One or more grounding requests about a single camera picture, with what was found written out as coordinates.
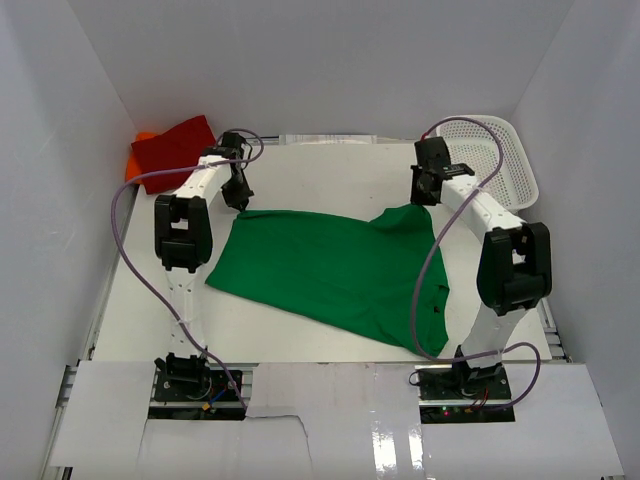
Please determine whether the green t shirt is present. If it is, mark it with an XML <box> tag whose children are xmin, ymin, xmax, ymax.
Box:
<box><xmin>205</xmin><ymin>204</ymin><xmax>450</xmax><ymax>356</ymax></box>

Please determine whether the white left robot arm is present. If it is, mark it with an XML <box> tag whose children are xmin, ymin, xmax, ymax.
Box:
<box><xmin>154</xmin><ymin>129</ymin><xmax>254</xmax><ymax>385</ymax></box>

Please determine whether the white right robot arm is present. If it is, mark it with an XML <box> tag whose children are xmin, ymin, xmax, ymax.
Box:
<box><xmin>410</xmin><ymin>137</ymin><xmax>552</xmax><ymax>386</ymax></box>

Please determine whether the white perforated plastic basket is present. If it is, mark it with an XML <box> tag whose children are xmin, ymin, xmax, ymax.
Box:
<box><xmin>435</xmin><ymin>115</ymin><xmax>539</xmax><ymax>213</ymax></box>

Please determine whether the folded red t shirt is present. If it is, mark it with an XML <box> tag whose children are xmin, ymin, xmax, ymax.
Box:
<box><xmin>131</xmin><ymin>115</ymin><xmax>215</xmax><ymax>174</ymax></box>

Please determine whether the folded orange t shirt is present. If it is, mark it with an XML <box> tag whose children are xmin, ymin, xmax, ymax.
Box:
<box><xmin>125</xmin><ymin>132</ymin><xmax>157</xmax><ymax>182</ymax></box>

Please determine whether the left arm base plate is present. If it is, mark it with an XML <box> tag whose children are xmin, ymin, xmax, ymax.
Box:
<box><xmin>148</xmin><ymin>369</ymin><xmax>245</xmax><ymax>421</ymax></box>

